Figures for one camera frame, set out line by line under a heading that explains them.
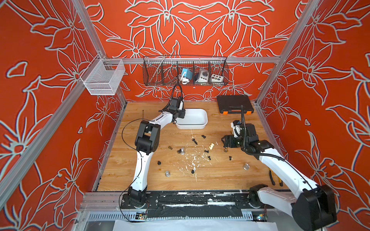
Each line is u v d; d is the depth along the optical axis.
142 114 1.14
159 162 0.86
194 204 0.73
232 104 1.15
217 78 0.94
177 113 0.85
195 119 1.09
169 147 0.93
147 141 0.60
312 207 0.38
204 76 0.90
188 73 0.85
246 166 0.82
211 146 0.92
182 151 0.89
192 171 0.82
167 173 0.80
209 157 0.88
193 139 0.96
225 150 0.91
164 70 1.01
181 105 0.91
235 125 0.73
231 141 0.73
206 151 0.91
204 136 0.98
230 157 0.88
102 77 0.93
